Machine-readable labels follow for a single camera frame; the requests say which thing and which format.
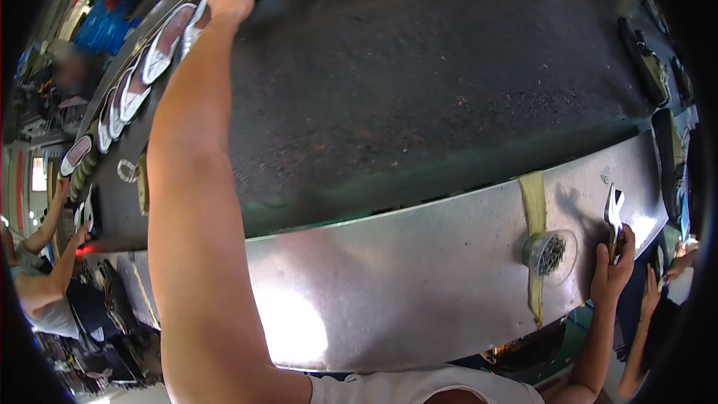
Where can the person's left hand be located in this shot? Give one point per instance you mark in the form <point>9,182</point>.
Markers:
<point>229,6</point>

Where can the person's right hand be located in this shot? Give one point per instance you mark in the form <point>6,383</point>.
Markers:
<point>610,283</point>

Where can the steel lasting pliers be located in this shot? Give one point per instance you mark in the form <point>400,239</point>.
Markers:
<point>612,213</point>

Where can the clear round tub of nails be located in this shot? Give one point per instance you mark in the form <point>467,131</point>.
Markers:
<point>549,252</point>

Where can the row of white shoes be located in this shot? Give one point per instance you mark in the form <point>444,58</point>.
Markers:
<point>162,45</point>

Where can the yellow tape strip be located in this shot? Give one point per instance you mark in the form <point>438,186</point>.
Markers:
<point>534,202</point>

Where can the stack of blue crates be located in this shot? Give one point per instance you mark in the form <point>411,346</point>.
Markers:
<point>112,17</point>

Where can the conveyor with steel side panel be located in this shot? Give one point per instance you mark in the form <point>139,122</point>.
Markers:
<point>420,95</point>

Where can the black shoe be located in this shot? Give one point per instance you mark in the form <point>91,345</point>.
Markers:
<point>645,64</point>

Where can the person's body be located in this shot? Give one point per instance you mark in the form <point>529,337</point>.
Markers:
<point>224,292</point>

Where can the heap of clutter under conveyor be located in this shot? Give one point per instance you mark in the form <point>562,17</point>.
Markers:
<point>106,336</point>

